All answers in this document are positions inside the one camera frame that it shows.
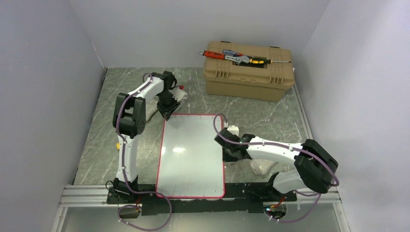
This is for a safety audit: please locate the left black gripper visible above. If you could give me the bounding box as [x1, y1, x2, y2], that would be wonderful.
[158, 91, 181, 121]

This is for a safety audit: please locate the red framed whiteboard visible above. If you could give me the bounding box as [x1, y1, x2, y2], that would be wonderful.
[156, 114, 225, 199]

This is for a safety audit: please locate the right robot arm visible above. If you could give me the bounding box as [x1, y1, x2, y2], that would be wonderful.
[214, 128, 339, 201]

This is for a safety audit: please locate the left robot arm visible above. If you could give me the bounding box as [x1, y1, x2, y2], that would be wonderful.
[113, 71, 186, 203]

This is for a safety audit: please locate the tan plastic toolbox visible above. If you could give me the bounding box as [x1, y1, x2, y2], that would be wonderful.
[203, 41, 295, 102]

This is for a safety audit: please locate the blue red screwdriver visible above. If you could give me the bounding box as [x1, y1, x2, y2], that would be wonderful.
[222, 49, 244, 57]

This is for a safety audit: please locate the yellow black screwdriver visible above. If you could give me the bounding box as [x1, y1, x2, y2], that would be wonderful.
[249, 57, 291, 65]

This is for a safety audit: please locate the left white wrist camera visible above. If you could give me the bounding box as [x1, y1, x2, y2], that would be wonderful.
[170, 85, 188, 102]

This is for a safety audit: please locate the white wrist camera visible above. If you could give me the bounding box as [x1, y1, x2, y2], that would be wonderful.
[227, 125, 239, 136]
[170, 85, 188, 102]

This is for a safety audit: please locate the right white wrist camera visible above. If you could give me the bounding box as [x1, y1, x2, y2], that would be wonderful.
[227, 125, 239, 136]

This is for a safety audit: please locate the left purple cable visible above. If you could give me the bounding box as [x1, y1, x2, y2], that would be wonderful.
[115, 72, 173, 231]

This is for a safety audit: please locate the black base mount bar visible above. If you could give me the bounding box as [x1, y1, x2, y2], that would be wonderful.
[106, 182, 297, 216]

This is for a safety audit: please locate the red handled adjustable wrench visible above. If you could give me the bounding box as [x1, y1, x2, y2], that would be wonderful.
[198, 50, 250, 64]

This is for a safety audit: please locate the aluminium rail frame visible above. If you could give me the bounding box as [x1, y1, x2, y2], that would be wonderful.
[52, 182, 350, 232]

